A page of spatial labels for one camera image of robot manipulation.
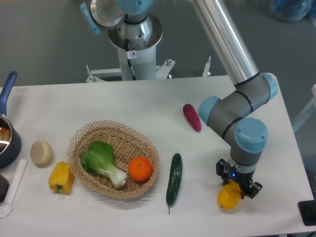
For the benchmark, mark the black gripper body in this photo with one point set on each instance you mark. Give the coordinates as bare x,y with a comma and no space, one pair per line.
242,179

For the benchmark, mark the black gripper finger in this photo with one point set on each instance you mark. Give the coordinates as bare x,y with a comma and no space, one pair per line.
250,189
221,166

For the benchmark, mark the yellow mango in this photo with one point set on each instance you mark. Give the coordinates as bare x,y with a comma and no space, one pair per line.
229,196

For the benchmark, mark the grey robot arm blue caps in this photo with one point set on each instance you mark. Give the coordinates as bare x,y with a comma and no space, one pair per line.
228,117

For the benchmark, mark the green cucumber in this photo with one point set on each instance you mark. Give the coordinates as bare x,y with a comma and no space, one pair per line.
174,181

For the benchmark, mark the black device right edge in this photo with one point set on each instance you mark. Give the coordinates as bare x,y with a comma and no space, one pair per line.
308,212

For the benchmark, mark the purple sweet potato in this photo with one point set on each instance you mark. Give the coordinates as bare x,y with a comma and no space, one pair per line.
192,117

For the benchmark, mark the orange fruit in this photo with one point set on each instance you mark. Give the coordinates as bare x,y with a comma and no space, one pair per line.
140,169

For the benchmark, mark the woven wicker basket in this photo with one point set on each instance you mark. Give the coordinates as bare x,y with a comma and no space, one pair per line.
127,144

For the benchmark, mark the green bok choy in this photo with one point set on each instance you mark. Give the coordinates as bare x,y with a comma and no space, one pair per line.
100,159

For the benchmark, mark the yellow bell pepper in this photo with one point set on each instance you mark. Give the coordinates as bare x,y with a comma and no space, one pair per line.
61,179

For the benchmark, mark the blue plastic bag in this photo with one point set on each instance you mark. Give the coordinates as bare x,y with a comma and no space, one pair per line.
291,10

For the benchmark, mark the beige round bun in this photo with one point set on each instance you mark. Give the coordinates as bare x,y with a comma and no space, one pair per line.
41,152

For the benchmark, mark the dark round object left edge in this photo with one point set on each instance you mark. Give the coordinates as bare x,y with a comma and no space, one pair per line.
4,186

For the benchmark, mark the white frame right edge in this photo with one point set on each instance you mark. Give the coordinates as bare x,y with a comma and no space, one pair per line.
306,112

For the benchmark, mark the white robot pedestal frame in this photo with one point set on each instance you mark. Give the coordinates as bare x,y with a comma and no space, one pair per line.
136,45

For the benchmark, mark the blue saucepan with handle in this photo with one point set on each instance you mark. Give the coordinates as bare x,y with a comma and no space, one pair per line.
10,141

